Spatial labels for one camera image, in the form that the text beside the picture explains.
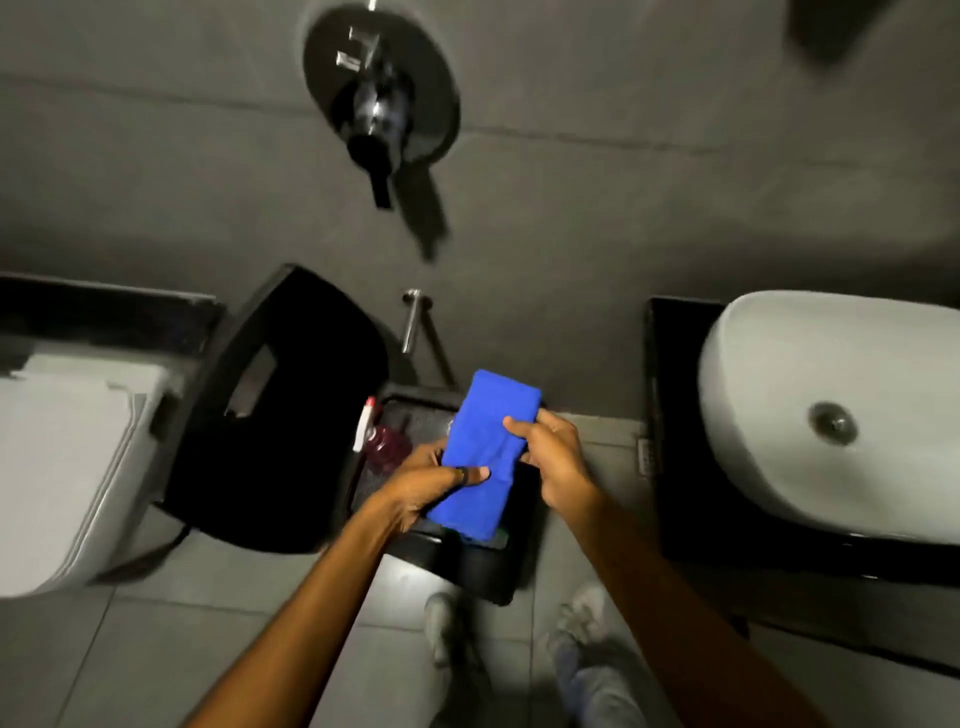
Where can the person's right hand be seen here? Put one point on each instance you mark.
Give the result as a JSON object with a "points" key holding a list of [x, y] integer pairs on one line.
{"points": [[559, 461]]}

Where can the person's left hand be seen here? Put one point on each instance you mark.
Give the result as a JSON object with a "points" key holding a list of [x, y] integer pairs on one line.
{"points": [[409, 487]]}

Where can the person's right thumb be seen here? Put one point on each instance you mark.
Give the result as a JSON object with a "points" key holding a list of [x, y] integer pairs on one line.
{"points": [[520, 429]]}

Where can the person's left thumb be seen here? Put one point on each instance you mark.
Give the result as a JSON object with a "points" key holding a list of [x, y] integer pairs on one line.
{"points": [[466, 475]]}

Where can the blue microfiber cloth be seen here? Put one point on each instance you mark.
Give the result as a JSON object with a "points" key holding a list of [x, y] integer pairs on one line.
{"points": [[484, 457]]}

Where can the person's right forearm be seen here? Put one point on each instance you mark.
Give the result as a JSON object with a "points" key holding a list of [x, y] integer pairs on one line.
{"points": [[675, 622]]}

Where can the person's left forearm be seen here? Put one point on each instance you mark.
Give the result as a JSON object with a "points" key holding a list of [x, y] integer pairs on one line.
{"points": [[300, 622]]}

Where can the black plastic caddy bin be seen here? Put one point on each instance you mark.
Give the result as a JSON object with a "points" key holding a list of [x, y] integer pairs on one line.
{"points": [[450, 525]]}

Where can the pink spray bottle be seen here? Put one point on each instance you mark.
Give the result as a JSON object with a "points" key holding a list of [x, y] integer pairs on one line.
{"points": [[379, 442]]}

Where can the person's left shoe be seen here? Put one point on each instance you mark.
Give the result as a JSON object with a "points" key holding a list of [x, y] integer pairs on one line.
{"points": [[446, 626]]}

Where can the person's shoe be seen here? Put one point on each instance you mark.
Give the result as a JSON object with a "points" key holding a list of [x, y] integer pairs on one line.
{"points": [[446, 626], [585, 637]]}

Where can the black bin swing lid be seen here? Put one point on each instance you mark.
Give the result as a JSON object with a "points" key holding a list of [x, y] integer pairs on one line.
{"points": [[277, 420]]}

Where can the person's right shoe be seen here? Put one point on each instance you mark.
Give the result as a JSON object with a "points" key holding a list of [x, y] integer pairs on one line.
{"points": [[585, 637]]}

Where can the black vanity counter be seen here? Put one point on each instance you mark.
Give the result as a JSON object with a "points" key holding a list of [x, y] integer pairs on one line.
{"points": [[720, 540]]}

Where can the chrome basin drain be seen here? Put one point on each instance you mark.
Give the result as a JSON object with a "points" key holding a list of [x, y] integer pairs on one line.
{"points": [[833, 422]]}

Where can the white oval wash basin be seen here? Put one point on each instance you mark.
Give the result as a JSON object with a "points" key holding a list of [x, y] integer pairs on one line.
{"points": [[840, 412]]}

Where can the chrome shower mixer valve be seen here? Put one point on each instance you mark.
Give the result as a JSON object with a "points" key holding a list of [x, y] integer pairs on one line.
{"points": [[382, 90]]}

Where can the white toilet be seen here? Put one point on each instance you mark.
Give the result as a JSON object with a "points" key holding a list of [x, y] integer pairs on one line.
{"points": [[67, 472]]}

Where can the chrome wall spout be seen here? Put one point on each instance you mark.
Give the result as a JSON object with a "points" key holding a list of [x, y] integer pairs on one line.
{"points": [[412, 319]]}

